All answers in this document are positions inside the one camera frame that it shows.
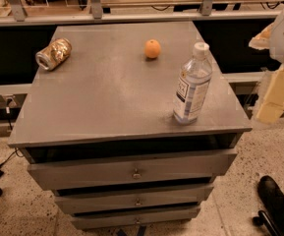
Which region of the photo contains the crushed gold soda can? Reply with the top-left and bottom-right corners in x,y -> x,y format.
35,38 -> 72,71

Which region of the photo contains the clear blue plastic bottle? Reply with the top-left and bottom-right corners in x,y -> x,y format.
173,42 -> 212,124

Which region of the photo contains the bottom grey drawer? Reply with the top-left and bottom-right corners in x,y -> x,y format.
71,206 -> 200,230

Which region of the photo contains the top grey drawer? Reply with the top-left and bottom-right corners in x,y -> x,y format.
28,148 -> 237,190

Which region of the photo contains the grey drawer cabinet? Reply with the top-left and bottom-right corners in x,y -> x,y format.
9,22 -> 251,218

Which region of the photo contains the middle grey drawer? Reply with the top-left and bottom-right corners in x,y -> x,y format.
55,184 -> 213,214

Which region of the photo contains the grey drawer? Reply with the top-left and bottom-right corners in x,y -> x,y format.
55,184 -> 213,214
28,148 -> 237,190
71,206 -> 200,230

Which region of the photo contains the orange fruit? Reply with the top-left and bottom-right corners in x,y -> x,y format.
144,39 -> 161,59

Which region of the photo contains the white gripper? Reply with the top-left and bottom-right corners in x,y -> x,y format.
249,9 -> 284,124

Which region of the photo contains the black shoe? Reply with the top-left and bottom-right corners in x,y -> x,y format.
257,175 -> 284,234

